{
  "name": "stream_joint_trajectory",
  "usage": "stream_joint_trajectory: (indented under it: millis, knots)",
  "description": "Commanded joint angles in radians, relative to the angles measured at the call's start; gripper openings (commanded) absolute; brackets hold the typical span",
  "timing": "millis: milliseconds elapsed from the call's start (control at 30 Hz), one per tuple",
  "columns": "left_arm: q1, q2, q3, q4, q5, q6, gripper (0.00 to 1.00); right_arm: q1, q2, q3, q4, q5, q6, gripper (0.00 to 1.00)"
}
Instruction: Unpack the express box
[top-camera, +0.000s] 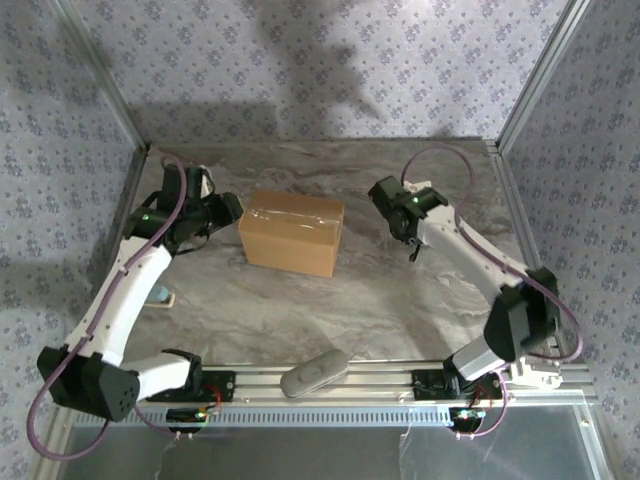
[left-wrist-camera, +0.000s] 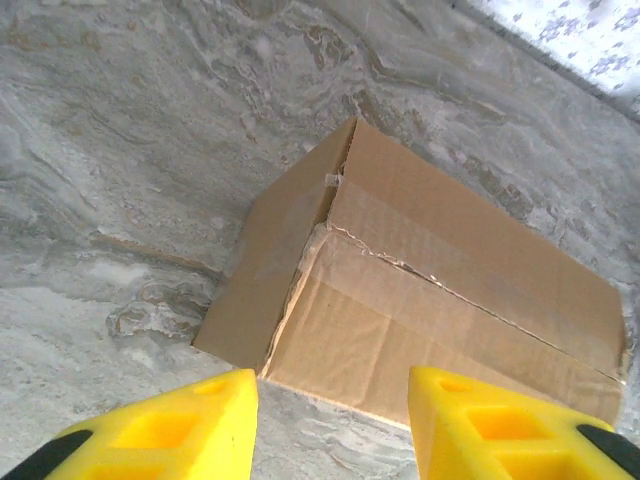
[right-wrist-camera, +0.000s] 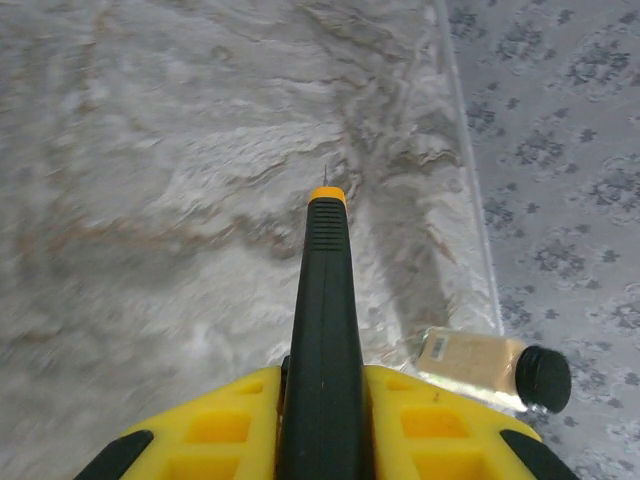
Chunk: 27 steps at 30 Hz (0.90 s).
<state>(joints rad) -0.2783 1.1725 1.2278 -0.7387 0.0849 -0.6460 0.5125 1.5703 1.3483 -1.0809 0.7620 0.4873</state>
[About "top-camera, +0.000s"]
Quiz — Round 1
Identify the brown cardboard express box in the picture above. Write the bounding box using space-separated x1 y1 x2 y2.
237 188 346 279

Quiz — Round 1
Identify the small blue cream object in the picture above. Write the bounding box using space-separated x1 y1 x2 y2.
147 284 177 309

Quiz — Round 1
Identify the grey fabric oval pouch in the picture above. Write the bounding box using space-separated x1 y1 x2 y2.
279 351 350 400

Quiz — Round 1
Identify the floral print cloth backdrop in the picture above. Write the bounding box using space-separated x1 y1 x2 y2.
0 0 640 480

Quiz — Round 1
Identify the shiny metal sheet panel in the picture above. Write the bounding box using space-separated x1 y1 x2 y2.
64 424 601 480

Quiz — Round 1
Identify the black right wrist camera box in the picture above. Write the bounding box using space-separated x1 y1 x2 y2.
368 176 407 215

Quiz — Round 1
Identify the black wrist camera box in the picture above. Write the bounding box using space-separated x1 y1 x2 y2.
368 176 407 215
215 192 245 225

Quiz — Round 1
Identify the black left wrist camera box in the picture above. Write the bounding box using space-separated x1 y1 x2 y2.
215 192 245 225

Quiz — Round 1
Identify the aluminium side rail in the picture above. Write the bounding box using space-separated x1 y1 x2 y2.
485 139 576 369
57 142 153 374

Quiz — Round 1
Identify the aluminium frame post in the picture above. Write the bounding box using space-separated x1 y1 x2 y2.
49 0 152 152
496 0 594 151

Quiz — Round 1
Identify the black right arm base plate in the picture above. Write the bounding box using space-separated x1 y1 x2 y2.
412 369 504 401

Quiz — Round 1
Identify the aluminium mounting rail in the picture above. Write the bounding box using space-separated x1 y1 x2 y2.
53 363 599 404

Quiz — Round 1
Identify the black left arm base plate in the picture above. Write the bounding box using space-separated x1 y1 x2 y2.
145 370 237 403

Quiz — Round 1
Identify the white printed bracket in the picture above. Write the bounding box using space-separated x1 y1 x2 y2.
509 357 564 389

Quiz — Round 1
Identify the grey slotted cable duct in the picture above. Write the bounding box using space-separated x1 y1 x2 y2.
74 405 586 427

